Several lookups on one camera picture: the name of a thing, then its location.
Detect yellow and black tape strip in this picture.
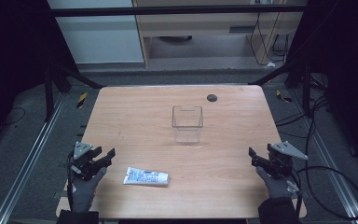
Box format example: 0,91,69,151
76,91,89,109
275,89,294,104

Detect black horizontal frame bar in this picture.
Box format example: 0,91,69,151
50,5,308,18

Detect person's right hand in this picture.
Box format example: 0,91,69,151
255,165,301,200

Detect light wooden desk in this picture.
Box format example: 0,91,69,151
131,0,310,68

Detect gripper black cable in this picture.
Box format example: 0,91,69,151
292,165,358,220
66,151,76,211

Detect thin black floor cable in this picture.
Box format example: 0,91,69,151
0,106,27,129

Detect clear plastic box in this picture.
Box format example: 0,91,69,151
171,105,204,145

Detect white cabinet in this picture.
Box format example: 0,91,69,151
47,0,145,65

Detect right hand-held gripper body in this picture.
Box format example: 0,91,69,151
266,140,310,181

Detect black hanging cables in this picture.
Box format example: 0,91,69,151
249,11,291,67

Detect black frame strut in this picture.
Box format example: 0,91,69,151
247,58,312,117
44,55,107,123

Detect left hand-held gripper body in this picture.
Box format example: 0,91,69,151
68,141,107,182

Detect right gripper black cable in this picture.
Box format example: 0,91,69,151
292,165,358,220

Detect aluminium floor rail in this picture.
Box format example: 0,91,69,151
288,89,358,224
0,92,69,224

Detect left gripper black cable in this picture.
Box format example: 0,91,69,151
66,151,76,211

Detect black floor cables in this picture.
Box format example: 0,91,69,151
274,73,330,140

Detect white and blue toothpaste tube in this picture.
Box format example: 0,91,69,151
122,166,171,188

